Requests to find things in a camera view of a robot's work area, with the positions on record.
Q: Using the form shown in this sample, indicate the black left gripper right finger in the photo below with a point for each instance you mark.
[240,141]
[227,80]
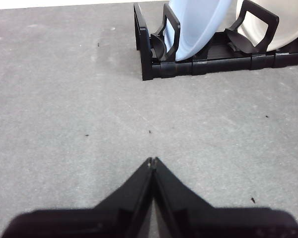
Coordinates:
[201,220]

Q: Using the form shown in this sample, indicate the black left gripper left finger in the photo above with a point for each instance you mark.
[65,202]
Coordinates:
[109,220]

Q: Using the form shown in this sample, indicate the cream yellow plate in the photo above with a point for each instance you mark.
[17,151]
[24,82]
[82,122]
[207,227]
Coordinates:
[288,27]

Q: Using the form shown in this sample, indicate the black plate rack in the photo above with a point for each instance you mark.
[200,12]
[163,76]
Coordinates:
[213,65]

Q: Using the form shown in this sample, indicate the blue plate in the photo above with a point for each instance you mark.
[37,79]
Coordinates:
[198,27]

